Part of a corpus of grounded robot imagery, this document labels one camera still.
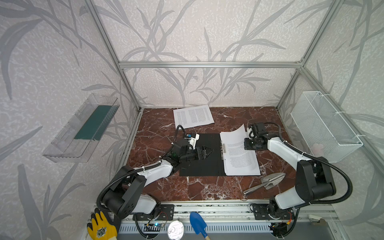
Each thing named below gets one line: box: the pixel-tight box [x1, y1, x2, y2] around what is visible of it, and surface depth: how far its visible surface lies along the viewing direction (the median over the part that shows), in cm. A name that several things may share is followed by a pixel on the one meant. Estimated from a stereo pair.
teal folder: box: [179, 133, 262, 177], surface depth 90 cm
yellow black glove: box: [87, 208, 118, 240], surface depth 69 cm
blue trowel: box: [189, 212, 211, 240], surface depth 72 cm
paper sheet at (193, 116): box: [173, 104, 215, 129], surface depth 118 cm
